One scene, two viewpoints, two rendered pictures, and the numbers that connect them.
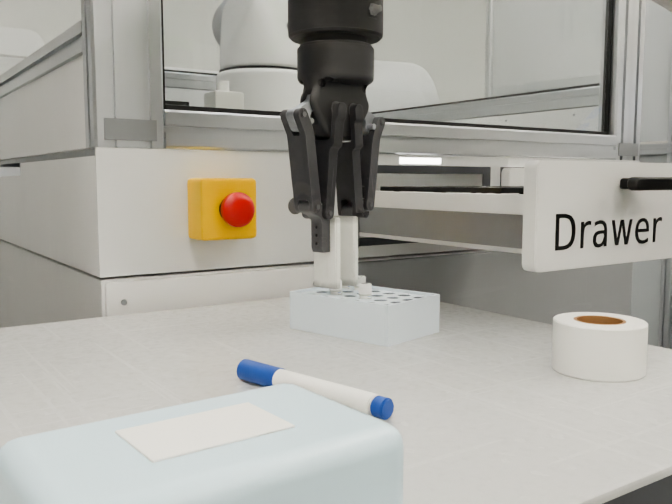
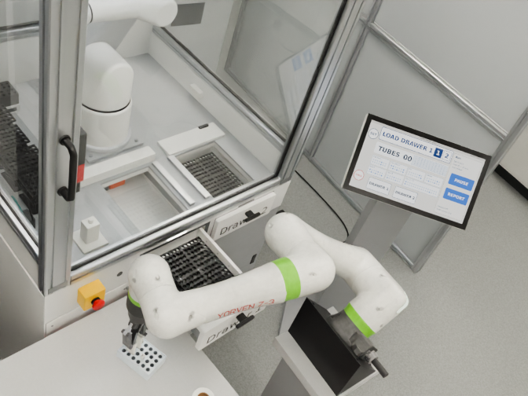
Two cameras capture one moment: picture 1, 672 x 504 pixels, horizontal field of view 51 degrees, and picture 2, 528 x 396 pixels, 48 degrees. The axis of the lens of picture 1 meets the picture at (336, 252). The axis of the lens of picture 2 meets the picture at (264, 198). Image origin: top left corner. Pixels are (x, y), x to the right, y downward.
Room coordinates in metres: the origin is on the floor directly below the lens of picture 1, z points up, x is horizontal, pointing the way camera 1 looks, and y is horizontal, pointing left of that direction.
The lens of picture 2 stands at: (-0.22, 0.17, 2.47)
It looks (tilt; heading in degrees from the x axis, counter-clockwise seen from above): 43 degrees down; 337
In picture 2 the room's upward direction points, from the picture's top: 21 degrees clockwise
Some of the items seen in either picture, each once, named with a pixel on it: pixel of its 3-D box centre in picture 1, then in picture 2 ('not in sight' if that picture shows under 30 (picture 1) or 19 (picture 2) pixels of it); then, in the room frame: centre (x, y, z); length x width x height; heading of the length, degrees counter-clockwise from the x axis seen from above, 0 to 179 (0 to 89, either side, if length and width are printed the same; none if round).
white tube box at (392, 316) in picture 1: (363, 311); (141, 356); (0.69, -0.03, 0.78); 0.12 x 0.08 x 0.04; 49
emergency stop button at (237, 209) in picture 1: (235, 209); (97, 303); (0.82, 0.12, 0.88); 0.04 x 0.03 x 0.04; 124
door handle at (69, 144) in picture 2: not in sight; (68, 172); (0.79, 0.22, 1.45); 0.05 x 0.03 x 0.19; 34
